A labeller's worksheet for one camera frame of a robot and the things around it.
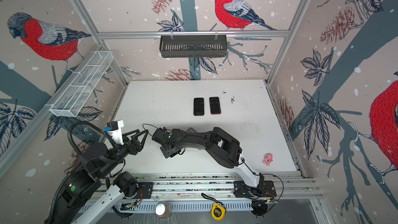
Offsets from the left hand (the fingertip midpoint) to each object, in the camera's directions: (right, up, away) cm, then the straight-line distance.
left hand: (142, 132), depth 62 cm
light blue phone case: (+18, -7, +33) cm, 38 cm away
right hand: (+6, -18, +26) cm, 32 cm away
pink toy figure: (+60, -19, +19) cm, 66 cm away
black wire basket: (+20, +49, +43) cm, 68 cm away
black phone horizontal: (+33, +8, +45) cm, 57 cm away
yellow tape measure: (+32, -36, +5) cm, 48 cm away
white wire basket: (-38, +13, +9) cm, 41 cm away
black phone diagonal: (+22, +7, +45) cm, 50 cm away
